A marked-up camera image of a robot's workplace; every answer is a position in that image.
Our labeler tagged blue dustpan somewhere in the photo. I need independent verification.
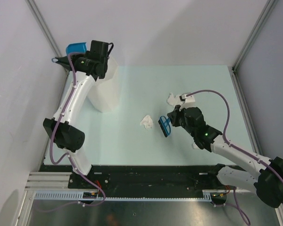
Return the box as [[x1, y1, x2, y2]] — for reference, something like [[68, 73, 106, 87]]
[[66, 42, 88, 65]]

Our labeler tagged blue hand brush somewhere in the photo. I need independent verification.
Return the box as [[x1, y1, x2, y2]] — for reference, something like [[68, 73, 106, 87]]
[[158, 116, 171, 137]]

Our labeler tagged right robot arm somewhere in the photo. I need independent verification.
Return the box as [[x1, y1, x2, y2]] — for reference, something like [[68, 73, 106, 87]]
[[167, 105, 283, 208]]

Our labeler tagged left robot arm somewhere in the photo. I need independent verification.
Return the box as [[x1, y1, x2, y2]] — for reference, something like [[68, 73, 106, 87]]
[[43, 40, 114, 188]]

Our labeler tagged paper scrap far right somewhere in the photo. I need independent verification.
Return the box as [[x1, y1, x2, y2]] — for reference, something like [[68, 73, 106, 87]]
[[167, 93, 182, 107]]

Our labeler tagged paper scrap by brush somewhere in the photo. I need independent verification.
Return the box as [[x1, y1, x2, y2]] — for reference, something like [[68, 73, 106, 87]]
[[140, 115, 154, 130]]

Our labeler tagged white faceted bin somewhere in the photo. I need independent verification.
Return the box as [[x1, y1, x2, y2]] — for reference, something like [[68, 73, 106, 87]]
[[87, 57, 120, 113]]

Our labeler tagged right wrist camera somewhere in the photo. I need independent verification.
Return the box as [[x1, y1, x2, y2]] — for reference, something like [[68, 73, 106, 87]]
[[179, 93, 196, 108]]

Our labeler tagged right aluminium side rail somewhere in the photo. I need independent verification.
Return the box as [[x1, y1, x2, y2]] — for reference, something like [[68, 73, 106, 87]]
[[228, 67, 262, 154]]

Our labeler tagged left aluminium frame post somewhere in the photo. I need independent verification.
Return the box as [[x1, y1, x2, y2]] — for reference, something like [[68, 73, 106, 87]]
[[25, 0, 62, 57]]

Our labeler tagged aluminium frame post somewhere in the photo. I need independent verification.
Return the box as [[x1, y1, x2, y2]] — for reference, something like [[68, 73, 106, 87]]
[[25, 0, 62, 57], [232, 0, 277, 71]]

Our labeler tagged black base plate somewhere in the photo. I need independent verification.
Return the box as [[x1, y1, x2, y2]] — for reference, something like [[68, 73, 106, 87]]
[[40, 165, 233, 199]]

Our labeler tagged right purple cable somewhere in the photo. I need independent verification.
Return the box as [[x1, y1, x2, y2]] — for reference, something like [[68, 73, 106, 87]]
[[186, 89, 283, 225]]

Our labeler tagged purple cable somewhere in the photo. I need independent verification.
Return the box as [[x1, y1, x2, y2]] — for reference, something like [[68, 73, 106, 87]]
[[186, 89, 283, 225], [33, 42, 115, 213]]

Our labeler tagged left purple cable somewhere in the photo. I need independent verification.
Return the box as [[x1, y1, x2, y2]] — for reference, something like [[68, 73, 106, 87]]
[[33, 42, 115, 213]]

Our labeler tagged white slotted cable duct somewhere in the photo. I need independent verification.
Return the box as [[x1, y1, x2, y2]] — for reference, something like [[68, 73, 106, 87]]
[[33, 189, 215, 201]]

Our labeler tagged right aluminium frame post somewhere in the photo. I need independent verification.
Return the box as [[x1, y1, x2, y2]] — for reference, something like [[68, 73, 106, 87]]
[[232, 0, 277, 71]]

